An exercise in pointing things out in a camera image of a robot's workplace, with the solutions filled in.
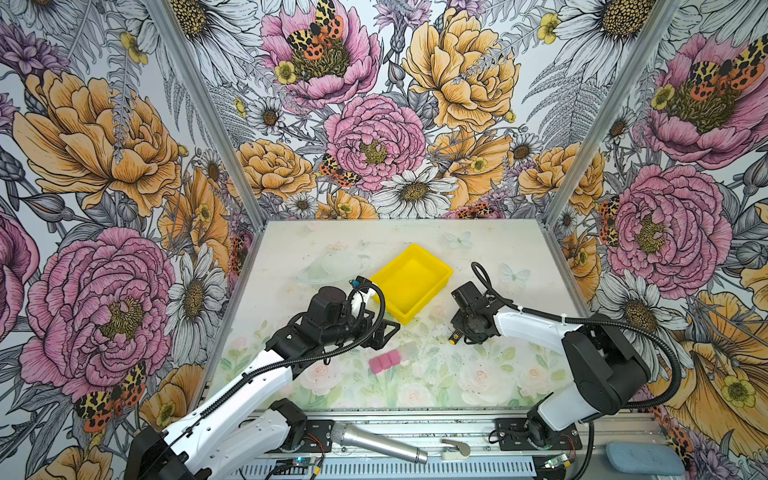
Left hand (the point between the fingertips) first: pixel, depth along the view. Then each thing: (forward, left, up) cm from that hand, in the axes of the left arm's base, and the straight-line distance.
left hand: (382, 329), depth 75 cm
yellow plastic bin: (+25, -9, -16) cm, 31 cm away
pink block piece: (-2, -1, -16) cm, 16 cm away
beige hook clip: (-23, -17, -15) cm, 33 cm away
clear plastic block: (+1, -7, -17) cm, 19 cm away
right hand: (+6, -23, -16) cm, 29 cm away
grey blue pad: (-26, -60, -13) cm, 66 cm away
